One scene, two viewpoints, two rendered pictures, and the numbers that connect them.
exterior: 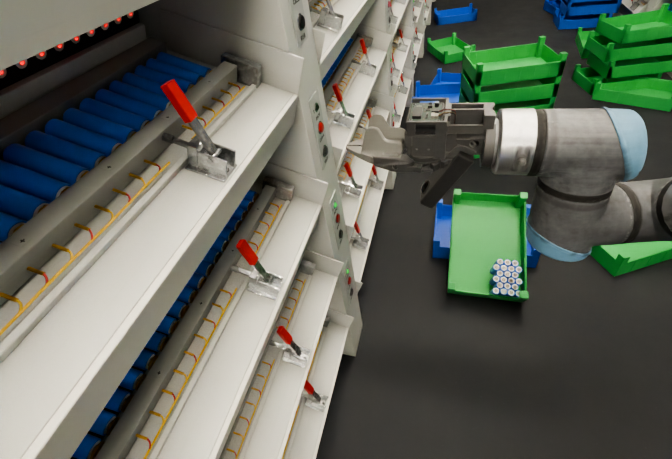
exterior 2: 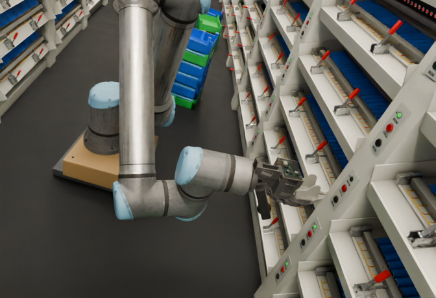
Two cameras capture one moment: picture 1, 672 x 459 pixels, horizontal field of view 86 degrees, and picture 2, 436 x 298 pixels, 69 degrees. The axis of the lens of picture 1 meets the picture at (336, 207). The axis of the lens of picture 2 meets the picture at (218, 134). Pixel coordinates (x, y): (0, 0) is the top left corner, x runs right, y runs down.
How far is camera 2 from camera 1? 108 cm
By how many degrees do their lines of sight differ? 97
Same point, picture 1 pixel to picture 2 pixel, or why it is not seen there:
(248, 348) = (301, 145)
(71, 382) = (315, 81)
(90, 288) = (329, 87)
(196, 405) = (303, 132)
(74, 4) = (356, 53)
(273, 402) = not seen: hidden behind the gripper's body
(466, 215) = not seen: outside the picture
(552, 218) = not seen: hidden behind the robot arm
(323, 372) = (270, 244)
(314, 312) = (290, 219)
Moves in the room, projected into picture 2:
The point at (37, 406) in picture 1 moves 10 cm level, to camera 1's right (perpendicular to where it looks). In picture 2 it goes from (316, 78) to (294, 77)
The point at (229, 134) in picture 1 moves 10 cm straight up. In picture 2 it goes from (351, 123) to (370, 93)
